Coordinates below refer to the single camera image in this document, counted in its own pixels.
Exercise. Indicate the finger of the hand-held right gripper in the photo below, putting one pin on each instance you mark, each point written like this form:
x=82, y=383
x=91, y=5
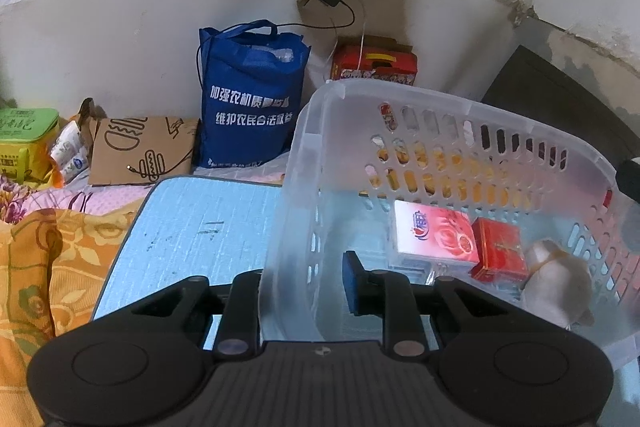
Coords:
x=629, y=178

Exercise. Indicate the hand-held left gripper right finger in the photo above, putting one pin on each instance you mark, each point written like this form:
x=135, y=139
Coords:
x=354, y=282

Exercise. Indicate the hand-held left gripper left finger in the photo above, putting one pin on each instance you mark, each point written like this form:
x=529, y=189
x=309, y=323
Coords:
x=245, y=292

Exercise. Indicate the white and red box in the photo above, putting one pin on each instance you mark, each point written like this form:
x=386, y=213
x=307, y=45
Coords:
x=435, y=229

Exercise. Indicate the grey plush cat toy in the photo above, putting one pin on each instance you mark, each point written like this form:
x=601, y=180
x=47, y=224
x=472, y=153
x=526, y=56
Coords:
x=560, y=287

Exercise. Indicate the small red box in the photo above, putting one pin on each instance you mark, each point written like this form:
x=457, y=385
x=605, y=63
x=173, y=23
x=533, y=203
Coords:
x=500, y=247

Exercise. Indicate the clear plastic basket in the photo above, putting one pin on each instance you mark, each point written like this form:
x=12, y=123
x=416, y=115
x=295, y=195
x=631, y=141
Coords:
x=450, y=117

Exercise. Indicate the dark wooden headboard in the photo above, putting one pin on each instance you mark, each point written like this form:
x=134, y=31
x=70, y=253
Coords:
x=560, y=92

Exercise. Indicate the brown paper bag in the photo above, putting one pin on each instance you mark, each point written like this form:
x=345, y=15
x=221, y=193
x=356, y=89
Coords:
x=140, y=147

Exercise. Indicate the pink floral bedsheet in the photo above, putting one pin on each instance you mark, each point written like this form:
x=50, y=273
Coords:
x=90, y=199

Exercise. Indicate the blue tote bag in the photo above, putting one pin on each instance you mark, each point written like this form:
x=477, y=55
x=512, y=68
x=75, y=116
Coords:
x=250, y=107

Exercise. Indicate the orange floral blanket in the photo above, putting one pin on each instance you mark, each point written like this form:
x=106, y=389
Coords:
x=45, y=287

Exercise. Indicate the red gift box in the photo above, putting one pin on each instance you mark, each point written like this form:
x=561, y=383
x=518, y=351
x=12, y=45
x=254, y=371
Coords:
x=375, y=59

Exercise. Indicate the white snack packets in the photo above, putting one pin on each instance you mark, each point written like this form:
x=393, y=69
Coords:
x=70, y=152

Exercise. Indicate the green box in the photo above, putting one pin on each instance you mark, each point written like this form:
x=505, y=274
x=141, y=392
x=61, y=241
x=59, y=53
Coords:
x=25, y=132

